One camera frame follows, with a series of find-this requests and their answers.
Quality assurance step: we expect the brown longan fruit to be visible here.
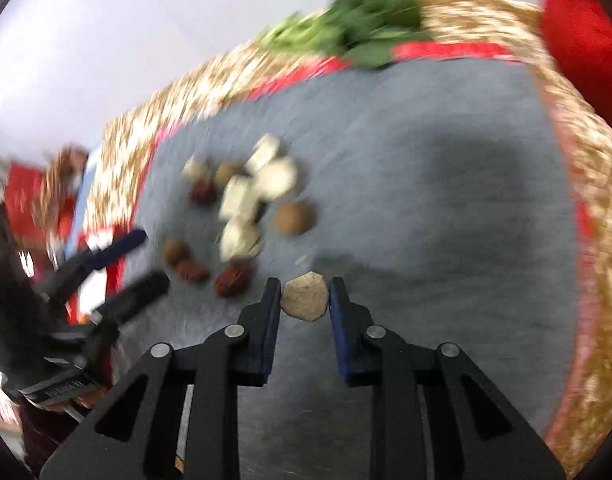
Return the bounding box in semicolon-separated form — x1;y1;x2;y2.
272;200;317;237
163;240;191;268
214;160;244;190

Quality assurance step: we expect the dark red jujube date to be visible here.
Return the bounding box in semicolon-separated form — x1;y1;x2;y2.
214;266;253;298

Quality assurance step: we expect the white pastry piece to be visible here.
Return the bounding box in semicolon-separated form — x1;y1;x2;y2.
219;218;261;262
218;176;260;222
244;133;282;174
253;157;300;203

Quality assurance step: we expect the pale round nut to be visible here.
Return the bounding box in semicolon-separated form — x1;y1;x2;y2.
182;156;211;183

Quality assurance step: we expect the beige hexagonal cake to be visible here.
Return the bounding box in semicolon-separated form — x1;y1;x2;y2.
281;272;329;323

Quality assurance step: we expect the person's left hand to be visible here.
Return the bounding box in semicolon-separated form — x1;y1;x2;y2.
59;386;110;411

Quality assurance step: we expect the red paper bag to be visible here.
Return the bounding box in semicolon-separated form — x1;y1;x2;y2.
3;162;71;249

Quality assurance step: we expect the grey felt mat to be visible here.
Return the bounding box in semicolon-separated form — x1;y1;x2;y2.
110;56;584;480

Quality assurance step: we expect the green leafy vegetable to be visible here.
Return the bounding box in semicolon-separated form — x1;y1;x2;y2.
257;0;433;68

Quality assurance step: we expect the gold sequin tablecloth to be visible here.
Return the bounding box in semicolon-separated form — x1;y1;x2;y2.
82;0;612;477

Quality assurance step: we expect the red yarn ball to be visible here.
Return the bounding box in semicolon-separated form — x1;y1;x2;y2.
541;0;612;127

